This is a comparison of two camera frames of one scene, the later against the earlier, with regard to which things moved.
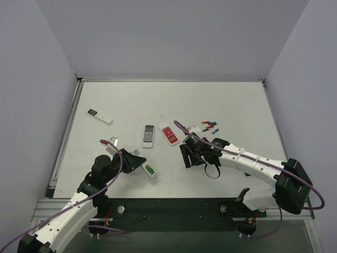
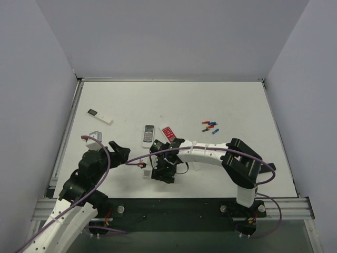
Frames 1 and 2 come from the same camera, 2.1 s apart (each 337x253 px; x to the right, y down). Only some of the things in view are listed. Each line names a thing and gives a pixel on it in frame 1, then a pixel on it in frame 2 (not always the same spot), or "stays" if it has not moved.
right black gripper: (193, 152) → (159, 162)
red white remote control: (170, 136) stays
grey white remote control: (148, 136) stays
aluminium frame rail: (44, 207) stays
